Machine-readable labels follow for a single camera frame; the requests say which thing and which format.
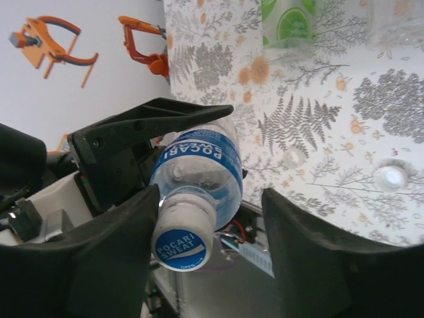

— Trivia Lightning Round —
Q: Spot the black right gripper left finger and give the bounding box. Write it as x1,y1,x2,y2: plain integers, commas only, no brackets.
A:
0,184,162,318

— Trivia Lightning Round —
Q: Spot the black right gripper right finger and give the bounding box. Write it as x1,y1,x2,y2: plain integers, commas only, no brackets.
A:
261,187,424,318

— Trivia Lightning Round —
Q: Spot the blue label Pocari Sweat bottle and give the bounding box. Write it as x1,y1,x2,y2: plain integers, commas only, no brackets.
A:
148,119,245,233

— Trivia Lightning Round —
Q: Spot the plain white bottle cap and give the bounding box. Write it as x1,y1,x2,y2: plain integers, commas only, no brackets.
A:
374,164,409,193

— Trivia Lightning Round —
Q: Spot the green label soda bottle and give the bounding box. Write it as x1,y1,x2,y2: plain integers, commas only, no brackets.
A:
260,0,317,66

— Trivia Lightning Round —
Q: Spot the clear unlabelled plastic bottle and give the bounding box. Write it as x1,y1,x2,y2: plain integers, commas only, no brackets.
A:
364,0,424,59

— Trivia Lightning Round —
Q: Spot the floral patterned tablecloth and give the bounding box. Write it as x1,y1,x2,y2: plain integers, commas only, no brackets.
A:
164,0,424,248

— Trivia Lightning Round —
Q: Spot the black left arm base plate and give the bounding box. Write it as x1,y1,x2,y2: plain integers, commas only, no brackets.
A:
228,201,268,248

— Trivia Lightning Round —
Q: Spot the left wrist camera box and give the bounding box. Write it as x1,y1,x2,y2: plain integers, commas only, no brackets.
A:
6,172,86,246

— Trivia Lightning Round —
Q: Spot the white slotted cable duct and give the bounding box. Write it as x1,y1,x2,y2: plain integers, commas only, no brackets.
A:
237,243,276,279

